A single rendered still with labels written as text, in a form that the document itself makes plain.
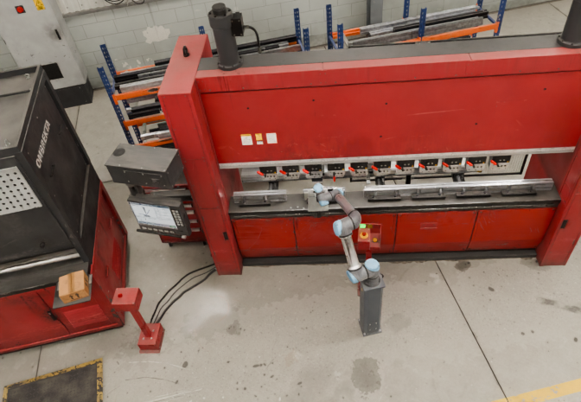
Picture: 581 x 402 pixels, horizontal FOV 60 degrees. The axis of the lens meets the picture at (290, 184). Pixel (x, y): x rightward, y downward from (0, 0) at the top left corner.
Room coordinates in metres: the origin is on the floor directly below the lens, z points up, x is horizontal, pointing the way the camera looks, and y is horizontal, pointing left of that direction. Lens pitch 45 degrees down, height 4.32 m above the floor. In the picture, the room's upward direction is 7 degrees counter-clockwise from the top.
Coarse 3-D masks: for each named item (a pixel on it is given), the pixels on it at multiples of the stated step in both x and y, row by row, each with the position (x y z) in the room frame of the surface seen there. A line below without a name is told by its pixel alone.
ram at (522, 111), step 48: (240, 96) 3.23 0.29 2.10; (288, 96) 3.19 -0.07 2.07; (336, 96) 3.14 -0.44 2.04; (384, 96) 3.10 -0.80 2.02; (432, 96) 3.05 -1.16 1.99; (480, 96) 3.01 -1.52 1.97; (528, 96) 2.97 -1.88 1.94; (576, 96) 2.92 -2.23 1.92; (240, 144) 3.24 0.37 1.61; (288, 144) 3.19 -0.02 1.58; (336, 144) 3.14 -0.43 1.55; (384, 144) 3.09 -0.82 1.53; (432, 144) 3.05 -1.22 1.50; (480, 144) 3.00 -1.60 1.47; (528, 144) 2.95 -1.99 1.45; (576, 144) 2.91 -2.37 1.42
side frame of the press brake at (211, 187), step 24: (192, 48) 3.69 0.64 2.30; (168, 72) 3.38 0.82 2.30; (192, 72) 3.33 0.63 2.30; (168, 96) 3.08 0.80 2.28; (192, 96) 3.08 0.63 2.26; (168, 120) 3.09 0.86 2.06; (192, 120) 3.07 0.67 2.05; (192, 144) 3.07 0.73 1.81; (192, 168) 3.08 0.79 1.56; (216, 168) 3.19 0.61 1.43; (192, 192) 3.09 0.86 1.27; (216, 192) 3.06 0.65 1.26; (216, 216) 3.07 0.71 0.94; (216, 240) 3.08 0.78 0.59; (216, 264) 3.09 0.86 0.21; (240, 264) 3.12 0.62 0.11
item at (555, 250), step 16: (544, 160) 3.28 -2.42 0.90; (560, 160) 3.03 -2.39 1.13; (576, 160) 2.83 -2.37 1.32; (528, 176) 3.45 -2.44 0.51; (544, 176) 3.18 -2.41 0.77; (560, 176) 2.94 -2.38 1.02; (576, 176) 2.74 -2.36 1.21; (560, 192) 2.85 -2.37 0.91; (576, 192) 2.70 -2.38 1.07; (560, 208) 2.76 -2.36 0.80; (576, 208) 2.68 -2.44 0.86; (560, 224) 2.69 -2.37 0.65; (576, 224) 2.68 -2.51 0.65; (544, 240) 2.79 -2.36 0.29; (560, 240) 2.68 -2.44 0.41; (576, 240) 2.67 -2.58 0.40; (544, 256) 2.70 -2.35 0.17; (560, 256) 2.68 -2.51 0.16
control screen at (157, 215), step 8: (136, 208) 2.75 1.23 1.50; (144, 208) 2.73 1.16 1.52; (152, 208) 2.70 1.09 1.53; (160, 208) 2.68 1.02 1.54; (168, 208) 2.65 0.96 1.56; (136, 216) 2.76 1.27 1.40; (144, 216) 2.74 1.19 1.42; (152, 216) 2.71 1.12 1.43; (160, 216) 2.69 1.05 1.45; (168, 216) 2.66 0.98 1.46; (152, 224) 2.72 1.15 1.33; (160, 224) 2.70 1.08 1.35; (168, 224) 2.67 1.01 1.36
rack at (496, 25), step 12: (408, 0) 5.38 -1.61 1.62; (480, 0) 5.48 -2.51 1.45; (504, 0) 5.00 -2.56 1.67; (408, 12) 5.36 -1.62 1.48; (420, 12) 4.91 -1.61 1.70; (420, 24) 4.89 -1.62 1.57; (492, 24) 4.99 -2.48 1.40; (336, 36) 5.24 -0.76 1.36; (420, 36) 4.89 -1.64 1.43; (432, 36) 4.91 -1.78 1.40; (444, 36) 4.93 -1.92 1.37; (456, 36) 5.44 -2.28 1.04; (336, 48) 4.96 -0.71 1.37
